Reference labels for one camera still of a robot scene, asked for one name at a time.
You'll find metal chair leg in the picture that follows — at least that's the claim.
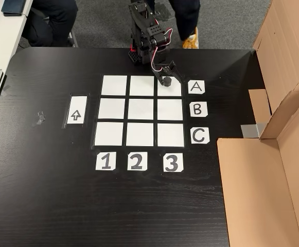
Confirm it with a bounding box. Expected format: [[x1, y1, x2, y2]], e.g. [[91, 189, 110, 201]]
[[68, 28, 79, 48]]

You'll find white desk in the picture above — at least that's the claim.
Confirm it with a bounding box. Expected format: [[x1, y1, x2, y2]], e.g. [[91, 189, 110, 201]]
[[0, 0, 34, 72]]

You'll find crumpled clear tape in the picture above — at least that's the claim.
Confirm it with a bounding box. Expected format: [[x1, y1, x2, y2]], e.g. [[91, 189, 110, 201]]
[[32, 111, 46, 127]]

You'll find grey tape strip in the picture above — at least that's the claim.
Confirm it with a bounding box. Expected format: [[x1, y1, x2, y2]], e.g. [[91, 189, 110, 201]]
[[241, 122, 267, 139]]

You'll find white paper grid square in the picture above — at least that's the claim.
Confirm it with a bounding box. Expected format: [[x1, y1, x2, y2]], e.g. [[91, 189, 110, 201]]
[[157, 76, 182, 97], [157, 99, 184, 121], [126, 122, 154, 147], [157, 123, 185, 148], [98, 98, 126, 120], [94, 122, 124, 147], [101, 75, 128, 96], [128, 98, 154, 120], [129, 76, 154, 96]]

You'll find brown cardboard panel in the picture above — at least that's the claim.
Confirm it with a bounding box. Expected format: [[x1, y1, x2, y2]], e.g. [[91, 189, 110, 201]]
[[217, 84, 299, 247], [248, 0, 299, 139]]

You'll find paper label letter B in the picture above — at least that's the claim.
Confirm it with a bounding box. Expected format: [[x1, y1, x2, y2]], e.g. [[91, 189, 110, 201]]
[[189, 101, 208, 118]]

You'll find paper label number 1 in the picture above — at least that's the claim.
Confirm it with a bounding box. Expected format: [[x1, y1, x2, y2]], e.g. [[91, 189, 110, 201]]
[[95, 151, 117, 171]]

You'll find paper label letter C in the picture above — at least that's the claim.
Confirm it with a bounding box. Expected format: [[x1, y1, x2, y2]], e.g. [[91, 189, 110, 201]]
[[190, 128, 210, 145]]

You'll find person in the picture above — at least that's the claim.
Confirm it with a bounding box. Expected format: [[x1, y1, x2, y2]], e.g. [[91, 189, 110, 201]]
[[146, 0, 201, 49], [23, 0, 78, 48]]

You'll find dark blue notebook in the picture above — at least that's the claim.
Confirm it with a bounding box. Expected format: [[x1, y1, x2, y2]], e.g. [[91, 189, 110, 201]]
[[1, 0, 33, 17]]

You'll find paper label number 2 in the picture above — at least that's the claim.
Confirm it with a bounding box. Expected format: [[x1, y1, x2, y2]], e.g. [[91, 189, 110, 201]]
[[127, 151, 148, 171]]

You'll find paper label number 3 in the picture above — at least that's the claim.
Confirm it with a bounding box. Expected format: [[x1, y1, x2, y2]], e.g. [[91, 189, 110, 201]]
[[163, 153, 184, 172]]

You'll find white arrow paper sheet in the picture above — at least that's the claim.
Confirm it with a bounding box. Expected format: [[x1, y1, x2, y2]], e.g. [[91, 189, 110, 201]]
[[66, 96, 87, 125]]

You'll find paper label letter A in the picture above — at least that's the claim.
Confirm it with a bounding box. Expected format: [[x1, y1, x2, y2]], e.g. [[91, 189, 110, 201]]
[[188, 80, 205, 95]]

